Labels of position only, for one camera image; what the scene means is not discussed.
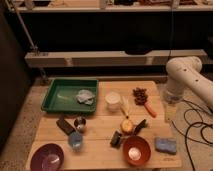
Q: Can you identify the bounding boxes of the black cables on floor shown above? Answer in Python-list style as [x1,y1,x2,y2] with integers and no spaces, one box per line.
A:
[170,98,213,171]

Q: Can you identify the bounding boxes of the blue cup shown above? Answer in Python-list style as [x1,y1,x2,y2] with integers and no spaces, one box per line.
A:
[68,132,83,150]

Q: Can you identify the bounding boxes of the dark green vegetable toy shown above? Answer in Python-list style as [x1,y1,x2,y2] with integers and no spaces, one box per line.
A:
[134,119,147,135]

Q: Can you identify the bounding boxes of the blue sponge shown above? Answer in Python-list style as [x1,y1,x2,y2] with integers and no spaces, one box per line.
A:
[154,137,177,155]

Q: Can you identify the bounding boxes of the green plastic tray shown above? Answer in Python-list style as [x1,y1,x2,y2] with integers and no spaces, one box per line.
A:
[41,78,99,115]

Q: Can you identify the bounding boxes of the white shelf rack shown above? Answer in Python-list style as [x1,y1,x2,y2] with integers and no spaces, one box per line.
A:
[5,0,213,68]

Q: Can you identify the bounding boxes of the yellow round fruit toy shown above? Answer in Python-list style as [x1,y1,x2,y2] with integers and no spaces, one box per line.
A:
[120,119,134,134]

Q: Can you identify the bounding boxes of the cream stick utensil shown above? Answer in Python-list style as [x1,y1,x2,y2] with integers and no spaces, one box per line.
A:
[121,96,129,119]

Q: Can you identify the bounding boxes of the white plastic cup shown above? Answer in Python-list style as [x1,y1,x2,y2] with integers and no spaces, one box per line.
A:
[105,92,121,112]

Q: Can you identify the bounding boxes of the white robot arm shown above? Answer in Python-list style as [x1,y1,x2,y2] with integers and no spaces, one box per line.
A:
[164,56,213,110]

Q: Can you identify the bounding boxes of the orange bowl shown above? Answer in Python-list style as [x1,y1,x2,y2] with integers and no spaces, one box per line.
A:
[122,136,151,166]

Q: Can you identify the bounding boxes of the crumpled grey cloth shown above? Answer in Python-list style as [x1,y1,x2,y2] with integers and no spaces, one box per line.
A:
[76,89,95,105]

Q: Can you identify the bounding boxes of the brush with orange handle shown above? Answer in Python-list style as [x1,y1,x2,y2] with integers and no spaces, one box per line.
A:
[133,87,157,118]

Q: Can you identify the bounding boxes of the small metal can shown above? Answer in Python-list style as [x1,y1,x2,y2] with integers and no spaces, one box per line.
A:
[74,117,86,132]

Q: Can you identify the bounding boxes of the purple bowl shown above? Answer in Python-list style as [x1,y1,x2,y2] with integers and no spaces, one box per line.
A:
[30,143,64,171]

